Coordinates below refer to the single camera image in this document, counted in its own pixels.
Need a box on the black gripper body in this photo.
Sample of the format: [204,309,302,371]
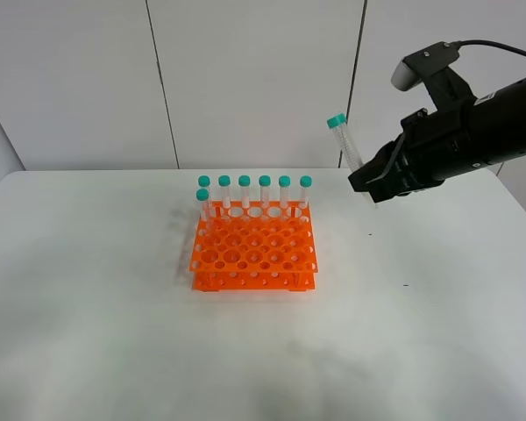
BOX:
[389,100,476,196]

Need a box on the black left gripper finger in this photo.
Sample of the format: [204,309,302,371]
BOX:
[367,167,410,203]

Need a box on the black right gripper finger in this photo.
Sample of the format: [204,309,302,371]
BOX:
[352,141,399,193]

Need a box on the test tube with teal cap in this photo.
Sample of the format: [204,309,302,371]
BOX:
[327,113,364,191]

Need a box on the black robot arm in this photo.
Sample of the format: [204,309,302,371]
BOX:
[348,78,526,203]

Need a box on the orange test tube rack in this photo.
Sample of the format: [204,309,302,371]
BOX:
[189,200,318,292]

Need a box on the second row tube teal cap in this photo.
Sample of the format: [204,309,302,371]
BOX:
[195,188,213,236]

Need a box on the wrist camera with grey front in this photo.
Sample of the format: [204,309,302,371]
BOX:
[391,42,459,92]

